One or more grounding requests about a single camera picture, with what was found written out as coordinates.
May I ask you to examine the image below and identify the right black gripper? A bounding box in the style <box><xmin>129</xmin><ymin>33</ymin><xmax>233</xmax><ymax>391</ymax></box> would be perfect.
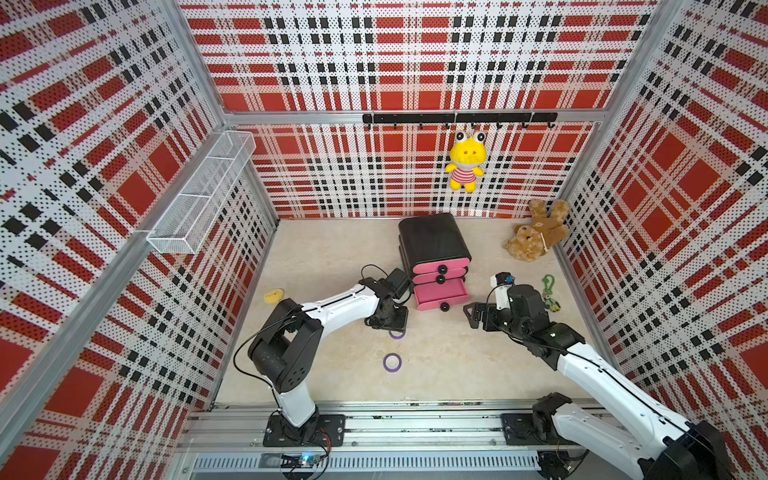
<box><xmin>463</xmin><ymin>301</ymin><xmax>528</xmax><ymax>342</ymax></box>

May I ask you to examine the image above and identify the black pink drawer cabinet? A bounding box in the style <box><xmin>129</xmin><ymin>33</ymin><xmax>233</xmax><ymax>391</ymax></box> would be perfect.
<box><xmin>398</xmin><ymin>213</ymin><xmax>472</xmax><ymax>312</ymax></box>

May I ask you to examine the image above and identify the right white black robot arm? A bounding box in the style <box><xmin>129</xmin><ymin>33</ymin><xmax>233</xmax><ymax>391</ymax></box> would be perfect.
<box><xmin>463</xmin><ymin>284</ymin><xmax>733</xmax><ymax>479</ymax></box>

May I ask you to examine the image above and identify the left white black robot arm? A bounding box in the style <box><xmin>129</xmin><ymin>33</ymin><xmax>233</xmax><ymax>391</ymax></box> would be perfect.
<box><xmin>247</xmin><ymin>268</ymin><xmax>411</xmax><ymax>446</ymax></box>

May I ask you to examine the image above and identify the brown teddy bear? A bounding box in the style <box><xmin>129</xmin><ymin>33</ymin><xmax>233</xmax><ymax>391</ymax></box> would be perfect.
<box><xmin>502</xmin><ymin>199</ymin><xmax>570</xmax><ymax>262</ymax></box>

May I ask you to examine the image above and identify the small yellow toy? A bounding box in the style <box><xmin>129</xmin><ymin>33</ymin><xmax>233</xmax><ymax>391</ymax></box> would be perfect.
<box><xmin>263</xmin><ymin>289</ymin><xmax>285</xmax><ymax>305</ymax></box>

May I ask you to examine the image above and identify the yellow frog plush toy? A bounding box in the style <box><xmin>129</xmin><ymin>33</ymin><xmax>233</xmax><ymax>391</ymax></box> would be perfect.
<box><xmin>445</xmin><ymin>131</ymin><xmax>487</xmax><ymax>193</ymax></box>

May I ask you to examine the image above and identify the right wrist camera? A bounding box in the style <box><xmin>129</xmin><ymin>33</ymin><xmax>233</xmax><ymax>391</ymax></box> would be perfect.
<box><xmin>489</xmin><ymin>272</ymin><xmax>515</xmax><ymax>310</ymax></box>

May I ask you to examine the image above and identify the green keychain toy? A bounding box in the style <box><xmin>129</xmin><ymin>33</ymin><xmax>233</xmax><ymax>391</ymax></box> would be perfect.
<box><xmin>542</xmin><ymin>274</ymin><xmax>561</xmax><ymax>312</ymax></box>

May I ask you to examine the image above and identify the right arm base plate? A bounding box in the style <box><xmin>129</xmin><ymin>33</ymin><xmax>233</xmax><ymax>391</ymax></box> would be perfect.
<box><xmin>500</xmin><ymin>413</ymin><xmax>552</xmax><ymax>446</ymax></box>

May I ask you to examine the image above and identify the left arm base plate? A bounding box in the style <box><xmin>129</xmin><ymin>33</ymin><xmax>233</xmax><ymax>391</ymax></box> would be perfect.
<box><xmin>262</xmin><ymin>412</ymin><xmax>347</xmax><ymax>448</ymax></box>

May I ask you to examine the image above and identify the aluminium front rail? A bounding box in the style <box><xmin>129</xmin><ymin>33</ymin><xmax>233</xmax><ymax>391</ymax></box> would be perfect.
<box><xmin>173</xmin><ymin>400</ymin><xmax>673</xmax><ymax>475</ymax></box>

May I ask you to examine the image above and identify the black hook rail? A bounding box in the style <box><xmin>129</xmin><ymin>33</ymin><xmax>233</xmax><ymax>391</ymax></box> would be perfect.
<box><xmin>362</xmin><ymin>112</ymin><xmax>559</xmax><ymax>126</ymax></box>

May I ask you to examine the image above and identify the white wire mesh shelf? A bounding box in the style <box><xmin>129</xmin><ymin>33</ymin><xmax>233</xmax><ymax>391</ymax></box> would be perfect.
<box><xmin>147</xmin><ymin>130</ymin><xmax>255</xmax><ymax>255</ymax></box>

